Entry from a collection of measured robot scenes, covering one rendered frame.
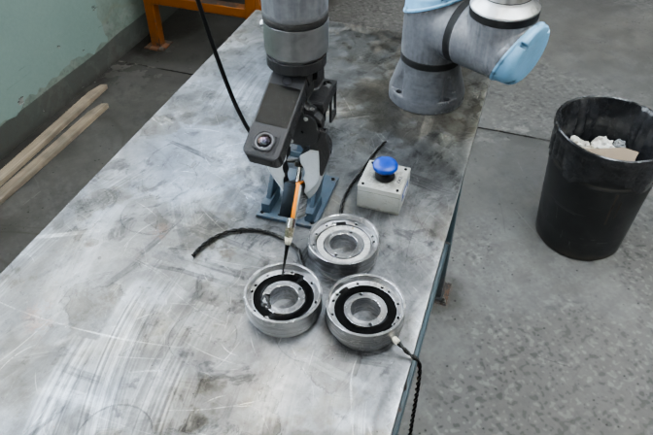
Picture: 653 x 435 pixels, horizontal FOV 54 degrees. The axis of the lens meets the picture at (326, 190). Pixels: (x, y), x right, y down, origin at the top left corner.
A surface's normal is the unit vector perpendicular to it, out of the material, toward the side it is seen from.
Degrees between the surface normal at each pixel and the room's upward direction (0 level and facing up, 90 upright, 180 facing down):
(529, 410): 0
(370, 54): 0
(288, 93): 29
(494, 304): 0
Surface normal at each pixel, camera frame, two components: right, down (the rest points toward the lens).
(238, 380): 0.00, -0.76
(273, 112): -0.10, -0.36
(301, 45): 0.16, 0.64
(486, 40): -0.64, 0.53
